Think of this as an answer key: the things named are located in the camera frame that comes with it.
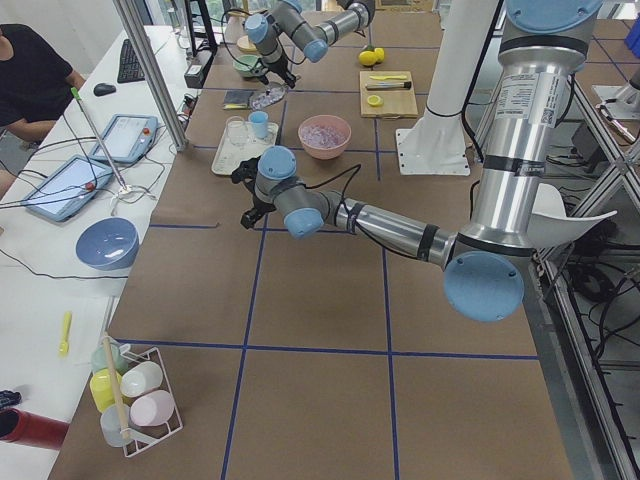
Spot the teach pendant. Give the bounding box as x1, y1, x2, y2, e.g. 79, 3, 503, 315
100, 114, 159, 165
21, 155, 113, 222

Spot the light blue cup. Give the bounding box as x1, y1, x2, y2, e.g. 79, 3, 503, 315
248, 110, 269, 140

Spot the person in black shirt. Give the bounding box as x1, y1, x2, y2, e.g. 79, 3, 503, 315
0, 23, 87, 196

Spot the black computer mouse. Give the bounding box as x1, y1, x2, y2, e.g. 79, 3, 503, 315
93, 82, 117, 97

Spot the clear wine glass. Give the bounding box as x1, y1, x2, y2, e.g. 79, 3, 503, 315
224, 116, 249, 155

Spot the white cup in rack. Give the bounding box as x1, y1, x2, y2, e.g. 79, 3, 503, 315
120, 361, 164, 398

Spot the black keyboard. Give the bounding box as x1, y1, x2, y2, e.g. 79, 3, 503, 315
116, 38, 145, 84

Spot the white wire cup rack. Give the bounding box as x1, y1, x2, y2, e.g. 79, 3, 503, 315
100, 336, 183, 458

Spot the near teach pendant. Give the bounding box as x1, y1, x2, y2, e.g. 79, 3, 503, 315
21, 155, 113, 222

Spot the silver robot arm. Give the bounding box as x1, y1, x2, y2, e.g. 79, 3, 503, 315
244, 1, 376, 88
231, 1, 601, 322

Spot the yellow plastic knife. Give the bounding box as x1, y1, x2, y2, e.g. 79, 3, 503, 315
369, 75, 408, 81

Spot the pink bowl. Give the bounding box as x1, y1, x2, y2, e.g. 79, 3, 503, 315
298, 115, 352, 160

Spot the yellow cup in rack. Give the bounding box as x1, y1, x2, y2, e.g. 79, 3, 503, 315
89, 368, 115, 413

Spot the blue bowl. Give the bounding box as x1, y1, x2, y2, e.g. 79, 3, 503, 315
75, 217, 139, 271

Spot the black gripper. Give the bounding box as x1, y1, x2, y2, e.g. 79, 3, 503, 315
231, 157, 276, 228
252, 49, 297, 88

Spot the yellow plastic spoon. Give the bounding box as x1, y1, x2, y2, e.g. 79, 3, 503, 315
58, 311, 73, 357

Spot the aluminium frame post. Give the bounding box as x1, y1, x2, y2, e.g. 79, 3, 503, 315
113, 0, 188, 152

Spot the metal rod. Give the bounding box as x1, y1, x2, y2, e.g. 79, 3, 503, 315
365, 81, 412, 91

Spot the red cylinder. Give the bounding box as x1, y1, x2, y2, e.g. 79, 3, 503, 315
1, 408, 69, 450

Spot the pink cup in rack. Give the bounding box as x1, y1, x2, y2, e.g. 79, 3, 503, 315
130, 390, 175, 426

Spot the far teach pendant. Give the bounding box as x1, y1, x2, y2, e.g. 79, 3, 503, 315
100, 114, 159, 165

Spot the metal ice scoop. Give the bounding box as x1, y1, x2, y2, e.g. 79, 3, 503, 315
249, 82, 288, 111

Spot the lemon slice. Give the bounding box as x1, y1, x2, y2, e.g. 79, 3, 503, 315
366, 95, 384, 107

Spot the wooden cutting board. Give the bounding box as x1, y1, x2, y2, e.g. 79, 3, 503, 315
359, 70, 418, 118

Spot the cream bear tray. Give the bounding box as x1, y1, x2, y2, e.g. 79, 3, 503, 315
211, 122, 279, 176

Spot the green bowl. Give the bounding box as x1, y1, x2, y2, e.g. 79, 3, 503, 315
233, 54, 265, 79

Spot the yellow lemon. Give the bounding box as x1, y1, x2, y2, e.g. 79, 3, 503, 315
374, 47, 386, 64
358, 50, 378, 67

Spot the wooden mug tree stand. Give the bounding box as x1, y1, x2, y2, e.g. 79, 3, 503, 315
236, 0, 258, 54

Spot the white chair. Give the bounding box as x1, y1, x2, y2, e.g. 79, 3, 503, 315
527, 183, 617, 250

